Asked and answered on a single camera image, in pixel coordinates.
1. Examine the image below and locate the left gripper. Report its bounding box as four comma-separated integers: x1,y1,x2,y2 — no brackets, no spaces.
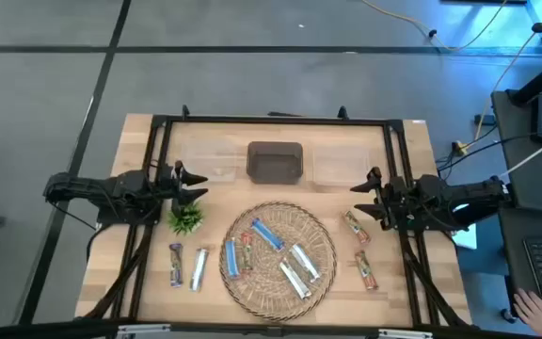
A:
146,160,209,216

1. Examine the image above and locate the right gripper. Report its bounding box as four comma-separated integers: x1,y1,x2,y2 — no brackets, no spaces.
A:
349,166,422,233

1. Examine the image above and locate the red Chewy granola bar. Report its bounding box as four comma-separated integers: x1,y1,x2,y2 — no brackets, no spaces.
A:
343,210,372,245
354,250,379,291
239,231,255,273

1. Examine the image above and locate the peanut butter Chewy granola bar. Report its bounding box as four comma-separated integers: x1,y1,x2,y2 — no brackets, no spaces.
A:
189,248,210,293
279,257,312,300
288,243,322,283

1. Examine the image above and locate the blue cereal bar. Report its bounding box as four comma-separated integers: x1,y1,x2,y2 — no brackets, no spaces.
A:
223,237,242,280
250,218,285,252

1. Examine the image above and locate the purple granola bar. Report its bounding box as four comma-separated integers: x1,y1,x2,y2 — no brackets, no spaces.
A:
167,242,184,288

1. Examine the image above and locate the green plant white pot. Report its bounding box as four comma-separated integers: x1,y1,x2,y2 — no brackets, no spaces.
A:
166,200,205,236

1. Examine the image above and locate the clear plastic bin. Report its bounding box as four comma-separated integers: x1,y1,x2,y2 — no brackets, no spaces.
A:
311,144,372,187
180,140,242,185

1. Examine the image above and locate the dark grey plastic bin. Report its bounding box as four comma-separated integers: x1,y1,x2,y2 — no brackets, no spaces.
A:
246,140,305,186

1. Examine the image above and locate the round wicker basket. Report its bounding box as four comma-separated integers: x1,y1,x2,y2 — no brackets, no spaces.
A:
218,201,338,323

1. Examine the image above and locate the black desk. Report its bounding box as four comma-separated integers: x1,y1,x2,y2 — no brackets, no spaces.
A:
499,206,542,331
490,89,542,216

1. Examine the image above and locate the black pole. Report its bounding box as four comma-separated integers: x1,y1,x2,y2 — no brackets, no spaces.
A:
509,60,542,105

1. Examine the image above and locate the person's hand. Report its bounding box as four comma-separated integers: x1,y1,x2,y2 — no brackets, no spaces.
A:
513,288,542,339

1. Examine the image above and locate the black aluminium table frame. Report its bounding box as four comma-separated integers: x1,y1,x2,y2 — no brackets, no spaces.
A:
75,104,477,331

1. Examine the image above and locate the thick white cable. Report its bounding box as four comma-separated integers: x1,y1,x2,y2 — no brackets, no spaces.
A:
499,140,542,180

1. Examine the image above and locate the yellow floor cable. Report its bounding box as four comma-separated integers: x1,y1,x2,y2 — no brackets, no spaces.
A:
359,0,510,52

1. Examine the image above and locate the pale yellow hanging cable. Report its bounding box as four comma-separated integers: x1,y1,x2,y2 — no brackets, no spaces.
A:
472,0,542,142

